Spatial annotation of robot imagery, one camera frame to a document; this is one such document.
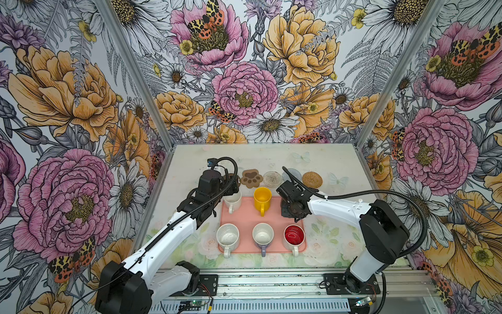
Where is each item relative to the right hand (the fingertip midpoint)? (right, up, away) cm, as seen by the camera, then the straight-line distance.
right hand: (289, 217), depth 89 cm
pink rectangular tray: (-19, -1, +5) cm, 20 cm away
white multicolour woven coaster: (-6, +15, +16) cm, 23 cm away
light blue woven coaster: (+6, +19, +20) cm, 28 cm away
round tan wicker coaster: (+15, +15, +17) cm, 27 cm away
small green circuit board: (-38, -27, -18) cm, 50 cm away
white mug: (-25, +7, -1) cm, 26 cm away
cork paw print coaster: (-18, +16, +17) cm, 29 cm away
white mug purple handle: (-12, -7, -2) cm, 14 cm away
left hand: (-26, +16, -7) cm, 31 cm away
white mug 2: (-27, -8, -5) cm, 28 cm away
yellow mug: (-12, +7, +8) cm, 16 cm away
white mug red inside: (+1, -7, -4) cm, 8 cm away
